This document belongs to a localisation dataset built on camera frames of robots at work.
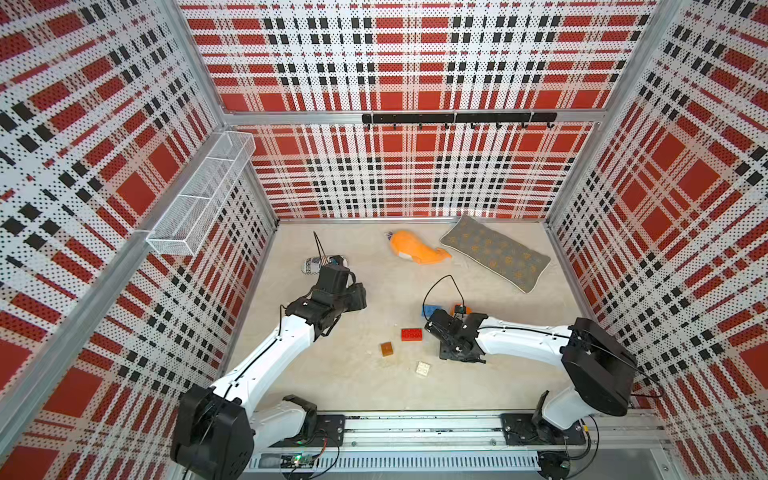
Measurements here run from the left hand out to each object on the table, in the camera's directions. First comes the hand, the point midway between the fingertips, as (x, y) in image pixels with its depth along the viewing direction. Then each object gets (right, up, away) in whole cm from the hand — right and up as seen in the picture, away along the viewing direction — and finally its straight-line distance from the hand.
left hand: (360, 292), depth 85 cm
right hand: (+28, -17, +1) cm, 33 cm away
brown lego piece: (+8, -17, +2) cm, 19 cm away
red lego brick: (+15, -13, +4) cm, 20 cm away
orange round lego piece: (+27, -5, -1) cm, 27 cm away
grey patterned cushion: (+51, +9, +19) cm, 55 cm away
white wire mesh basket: (-54, +21, +6) cm, 58 cm away
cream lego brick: (+18, -21, -2) cm, 28 cm away
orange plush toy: (+14, +13, +26) cm, 33 cm away
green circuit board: (-13, -38, -15) cm, 42 cm away
